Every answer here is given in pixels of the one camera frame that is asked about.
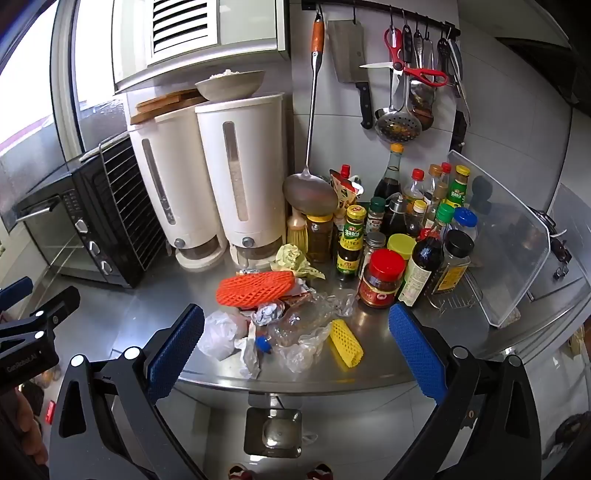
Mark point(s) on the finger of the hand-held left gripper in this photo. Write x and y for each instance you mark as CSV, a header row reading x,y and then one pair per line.
x,y
16,290
60,305

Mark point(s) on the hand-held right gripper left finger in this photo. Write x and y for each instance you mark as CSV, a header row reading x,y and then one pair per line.
x,y
178,353

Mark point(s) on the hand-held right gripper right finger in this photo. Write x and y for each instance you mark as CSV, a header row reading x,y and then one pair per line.
x,y
415,355

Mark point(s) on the white plastic bag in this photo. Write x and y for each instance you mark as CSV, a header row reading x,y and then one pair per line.
x,y
221,334

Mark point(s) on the yellow foam fruit net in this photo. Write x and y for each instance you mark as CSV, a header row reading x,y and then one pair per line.
x,y
345,344

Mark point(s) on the small white plastic film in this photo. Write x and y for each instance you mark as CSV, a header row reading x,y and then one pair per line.
x,y
249,357

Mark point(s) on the clear plastic wrap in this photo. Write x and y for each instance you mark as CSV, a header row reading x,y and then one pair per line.
x,y
341,302

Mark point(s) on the orange foam fruit net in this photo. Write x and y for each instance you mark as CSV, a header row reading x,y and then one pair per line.
x,y
254,288

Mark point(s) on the clear plastic bag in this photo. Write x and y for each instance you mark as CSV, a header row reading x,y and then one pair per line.
x,y
302,353

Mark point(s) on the clear plastic bottle blue cap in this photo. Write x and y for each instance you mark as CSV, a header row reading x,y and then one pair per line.
x,y
298,325

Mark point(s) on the metal trash bin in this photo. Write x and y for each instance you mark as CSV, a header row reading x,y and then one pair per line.
x,y
272,434

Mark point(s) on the person's left hand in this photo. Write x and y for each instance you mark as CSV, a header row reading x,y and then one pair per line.
x,y
32,429

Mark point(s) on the black toaster oven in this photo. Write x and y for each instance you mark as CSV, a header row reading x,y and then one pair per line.
x,y
69,230

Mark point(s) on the red lid chili sauce jar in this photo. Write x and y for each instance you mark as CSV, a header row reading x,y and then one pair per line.
x,y
381,281

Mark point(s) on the dark soy sauce bottle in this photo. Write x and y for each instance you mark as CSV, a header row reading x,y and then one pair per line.
x,y
420,272

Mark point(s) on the black cap spice jar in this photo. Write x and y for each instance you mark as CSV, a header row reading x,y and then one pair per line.
x,y
452,267

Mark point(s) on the small jar silver lid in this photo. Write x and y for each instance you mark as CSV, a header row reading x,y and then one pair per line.
x,y
373,247

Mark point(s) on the green label sauce bottle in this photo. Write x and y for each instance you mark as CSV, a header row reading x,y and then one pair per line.
x,y
352,240

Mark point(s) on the red slipper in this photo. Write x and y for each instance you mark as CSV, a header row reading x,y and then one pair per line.
x,y
240,473
319,473

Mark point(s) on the dark glass oil cruet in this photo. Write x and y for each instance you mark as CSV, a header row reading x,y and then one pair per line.
x,y
396,217

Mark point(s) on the green cap clear bottle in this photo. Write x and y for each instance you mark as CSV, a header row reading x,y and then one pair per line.
x,y
444,217

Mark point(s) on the green cap spice bottle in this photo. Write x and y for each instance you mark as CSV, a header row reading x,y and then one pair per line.
x,y
376,217

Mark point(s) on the small yellow cap bottle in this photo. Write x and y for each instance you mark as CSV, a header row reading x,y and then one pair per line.
x,y
419,211

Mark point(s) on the yellow-green crumpled wrapper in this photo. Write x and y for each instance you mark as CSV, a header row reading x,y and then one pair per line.
x,y
293,261

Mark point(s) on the clear plastic splash guard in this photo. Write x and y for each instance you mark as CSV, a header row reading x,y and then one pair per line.
x,y
498,230

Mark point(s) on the yellow lid oil jar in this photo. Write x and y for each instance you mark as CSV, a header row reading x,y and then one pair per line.
x,y
319,240

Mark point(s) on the red cap oil bottle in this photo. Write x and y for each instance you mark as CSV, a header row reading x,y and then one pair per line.
x,y
414,187

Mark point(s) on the bamboo pot brush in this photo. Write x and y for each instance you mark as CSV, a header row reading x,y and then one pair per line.
x,y
297,233

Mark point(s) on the white rice dispenser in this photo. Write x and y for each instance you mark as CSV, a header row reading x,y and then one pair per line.
x,y
171,175
251,152

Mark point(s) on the yellow cap green label bottle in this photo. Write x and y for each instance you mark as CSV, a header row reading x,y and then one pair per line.
x,y
458,189

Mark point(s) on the orange cap clear bottle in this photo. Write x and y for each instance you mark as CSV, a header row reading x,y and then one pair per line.
x,y
435,180

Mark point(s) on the tall dark bottle yellow cap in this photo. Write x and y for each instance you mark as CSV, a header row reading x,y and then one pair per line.
x,y
390,180

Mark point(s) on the small red cap bottle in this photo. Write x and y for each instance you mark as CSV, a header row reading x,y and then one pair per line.
x,y
446,170

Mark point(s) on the window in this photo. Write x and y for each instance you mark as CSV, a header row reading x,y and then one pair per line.
x,y
32,78

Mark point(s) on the steel slotted skimmer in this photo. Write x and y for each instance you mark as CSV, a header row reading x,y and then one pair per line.
x,y
398,127

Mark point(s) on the wooden cutting board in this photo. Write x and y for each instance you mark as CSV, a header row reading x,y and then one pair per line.
x,y
168,102

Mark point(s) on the steel ladle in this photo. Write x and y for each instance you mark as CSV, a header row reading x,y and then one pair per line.
x,y
424,106

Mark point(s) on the grey bowl of rice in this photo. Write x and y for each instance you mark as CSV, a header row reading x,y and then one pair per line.
x,y
231,85

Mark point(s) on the red scissors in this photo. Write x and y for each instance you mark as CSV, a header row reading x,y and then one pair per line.
x,y
418,73

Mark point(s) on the white louvered cabinet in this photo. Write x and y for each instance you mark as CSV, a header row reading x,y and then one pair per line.
x,y
184,32

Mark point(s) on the black utensil rail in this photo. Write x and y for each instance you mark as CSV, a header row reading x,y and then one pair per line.
x,y
369,11

